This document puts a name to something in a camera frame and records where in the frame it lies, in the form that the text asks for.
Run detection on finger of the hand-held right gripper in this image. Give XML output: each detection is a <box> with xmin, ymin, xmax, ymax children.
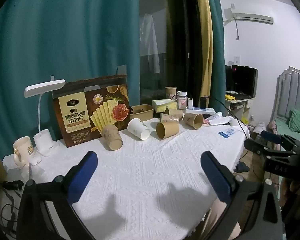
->
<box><xmin>243</xmin><ymin>138</ymin><xmax>272</xmax><ymax>158</ymax></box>
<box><xmin>261</xmin><ymin>130</ymin><xmax>294</xmax><ymax>148</ymax></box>

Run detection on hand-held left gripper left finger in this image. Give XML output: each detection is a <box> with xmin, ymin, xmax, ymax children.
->
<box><xmin>16</xmin><ymin>151</ymin><xmax>98</xmax><ymax>240</ymax></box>

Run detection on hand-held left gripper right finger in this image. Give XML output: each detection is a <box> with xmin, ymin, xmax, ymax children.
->
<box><xmin>201</xmin><ymin>151</ymin><xmax>283</xmax><ymax>240</ymax></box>

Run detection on black slipper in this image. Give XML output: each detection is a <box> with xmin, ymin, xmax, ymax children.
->
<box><xmin>233</xmin><ymin>162</ymin><xmax>251</xmax><ymax>173</ymax></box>

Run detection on green pillow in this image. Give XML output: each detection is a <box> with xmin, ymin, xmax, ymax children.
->
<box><xmin>288</xmin><ymin>108</ymin><xmax>300</xmax><ymax>135</ymax></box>

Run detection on blue card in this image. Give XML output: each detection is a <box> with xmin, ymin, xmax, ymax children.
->
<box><xmin>218</xmin><ymin>128</ymin><xmax>237</xmax><ymax>138</ymax></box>

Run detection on white paper sheets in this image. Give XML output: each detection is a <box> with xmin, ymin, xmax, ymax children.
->
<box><xmin>208</xmin><ymin>116</ymin><xmax>231</xmax><ymax>126</ymax></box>

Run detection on white computer desk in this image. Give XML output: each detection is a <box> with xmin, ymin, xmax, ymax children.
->
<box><xmin>225</xmin><ymin>92</ymin><xmax>253</xmax><ymax>121</ymax></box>

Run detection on brown paper cup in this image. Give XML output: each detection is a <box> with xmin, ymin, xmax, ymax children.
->
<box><xmin>160</xmin><ymin>113</ymin><xmax>181</xmax><ymax>124</ymax></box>
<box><xmin>165</xmin><ymin>87</ymin><xmax>178</xmax><ymax>100</ymax></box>
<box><xmin>165</xmin><ymin>108</ymin><xmax>184</xmax><ymax>121</ymax></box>
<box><xmin>156</xmin><ymin>121</ymin><xmax>180</xmax><ymax>140</ymax></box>
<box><xmin>183</xmin><ymin>113</ymin><xmax>204</xmax><ymax>130</ymax></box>
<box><xmin>101</xmin><ymin>125</ymin><xmax>123</xmax><ymax>151</ymax></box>

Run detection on white desk lamp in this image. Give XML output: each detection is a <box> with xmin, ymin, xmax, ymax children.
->
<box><xmin>24</xmin><ymin>79</ymin><xmax>66</xmax><ymax>157</ymax></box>

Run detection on grey padded headboard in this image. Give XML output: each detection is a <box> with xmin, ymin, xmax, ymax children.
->
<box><xmin>269</xmin><ymin>66</ymin><xmax>300</xmax><ymax>131</ymax></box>

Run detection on black monitor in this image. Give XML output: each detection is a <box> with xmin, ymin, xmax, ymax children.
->
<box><xmin>225</xmin><ymin>65</ymin><xmax>259</xmax><ymax>98</ymax></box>

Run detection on white textured tablecloth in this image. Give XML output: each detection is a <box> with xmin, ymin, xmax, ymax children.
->
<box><xmin>2</xmin><ymin>116</ymin><xmax>248</xmax><ymax>240</ymax></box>

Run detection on white power strip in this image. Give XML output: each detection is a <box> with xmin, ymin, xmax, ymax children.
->
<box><xmin>185</xmin><ymin>107</ymin><xmax>216</xmax><ymax>114</ymax></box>

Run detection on white ceramic mug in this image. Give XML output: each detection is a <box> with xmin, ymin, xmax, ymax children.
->
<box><xmin>13</xmin><ymin>136</ymin><xmax>34</xmax><ymax>168</ymax></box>

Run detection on brown cracker box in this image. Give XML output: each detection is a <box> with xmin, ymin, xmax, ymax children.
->
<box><xmin>52</xmin><ymin>74</ymin><xmax>131</xmax><ymax>148</ymax></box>

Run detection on white paper cup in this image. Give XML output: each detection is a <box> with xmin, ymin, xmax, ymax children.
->
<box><xmin>127</xmin><ymin>118</ymin><xmax>151</xmax><ymax>141</ymax></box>

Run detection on glass jar white lid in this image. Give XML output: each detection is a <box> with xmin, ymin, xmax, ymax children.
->
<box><xmin>177</xmin><ymin>91</ymin><xmax>187</xmax><ymax>110</ymax></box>

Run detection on brown paper bowl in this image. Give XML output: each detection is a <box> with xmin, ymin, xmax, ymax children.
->
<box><xmin>129</xmin><ymin>104</ymin><xmax>154</xmax><ymax>121</ymax></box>

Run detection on yellow tissue box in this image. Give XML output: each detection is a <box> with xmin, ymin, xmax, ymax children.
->
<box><xmin>152</xmin><ymin>99</ymin><xmax>178</xmax><ymax>113</ymax></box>

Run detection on narrow teal curtain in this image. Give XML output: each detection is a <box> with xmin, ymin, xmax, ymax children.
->
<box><xmin>204</xmin><ymin>0</ymin><xmax>227</xmax><ymax>117</ymax></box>

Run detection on white air conditioner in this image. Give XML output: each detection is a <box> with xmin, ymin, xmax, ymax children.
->
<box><xmin>223</xmin><ymin>6</ymin><xmax>274</xmax><ymax>26</ymax></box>

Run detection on yellow curtain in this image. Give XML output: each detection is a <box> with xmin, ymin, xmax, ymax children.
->
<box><xmin>191</xmin><ymin>0</ymin><xmax>214</xmax><ymax>101</ymax></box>

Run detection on dark glass door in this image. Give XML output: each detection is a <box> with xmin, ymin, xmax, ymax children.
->
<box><xmin>139</xmin><ymin>0</ymin><xmax>208</xmax><ymax>107</ymax></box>

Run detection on white hanging garment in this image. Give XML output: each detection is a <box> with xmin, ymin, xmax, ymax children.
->
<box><xmin>140</xmin><ymin>12</ymin><xmax>162</xmax><ymax>74</ymax></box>

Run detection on wide teal curtain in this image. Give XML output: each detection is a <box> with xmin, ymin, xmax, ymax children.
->
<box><xmin>0</xmin><ymin>0</ymin><xmax>141</xmax><ymax>160</ymax></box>

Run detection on black power cable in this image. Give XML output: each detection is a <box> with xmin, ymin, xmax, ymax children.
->
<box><xmin>209</xmin><ymin>96</ymin><xmax>251</xmax><ymax>141</ymax></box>

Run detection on black cable bundle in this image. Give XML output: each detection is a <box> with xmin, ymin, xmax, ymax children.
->
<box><xmin>0</xmin><ymin>179</ymin><xmax>25</xmax><ymax>233</ymax></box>

